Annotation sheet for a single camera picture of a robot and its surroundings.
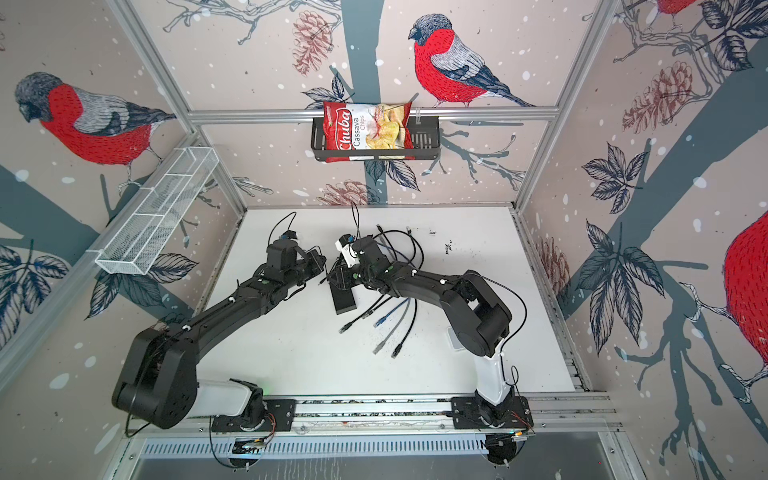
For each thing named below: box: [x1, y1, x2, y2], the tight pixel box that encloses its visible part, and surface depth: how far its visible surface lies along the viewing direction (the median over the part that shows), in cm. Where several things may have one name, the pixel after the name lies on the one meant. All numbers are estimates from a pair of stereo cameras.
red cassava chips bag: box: [323, 102, 415, 163], surface depth 90 cm
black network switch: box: [329, 282, 357, 315], surface depth 95 cm
